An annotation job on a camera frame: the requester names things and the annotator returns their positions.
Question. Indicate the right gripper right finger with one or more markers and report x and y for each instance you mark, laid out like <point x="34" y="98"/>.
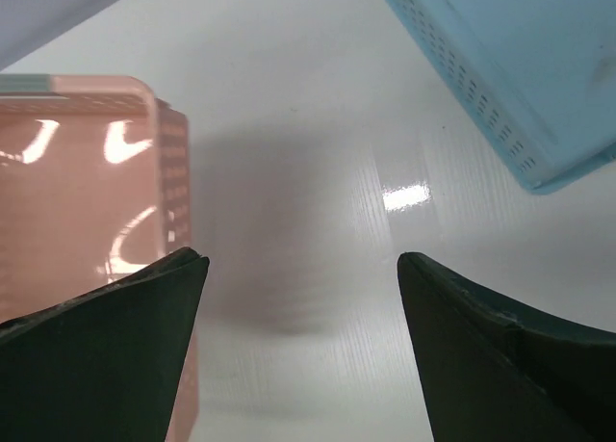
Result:
<point x="495" y="369"/>

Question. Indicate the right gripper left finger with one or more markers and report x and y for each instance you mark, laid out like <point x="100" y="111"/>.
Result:
<point x="104" y="366"/>

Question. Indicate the blue plastic basket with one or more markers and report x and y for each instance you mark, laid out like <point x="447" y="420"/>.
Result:
<point x="537" y="77"/>

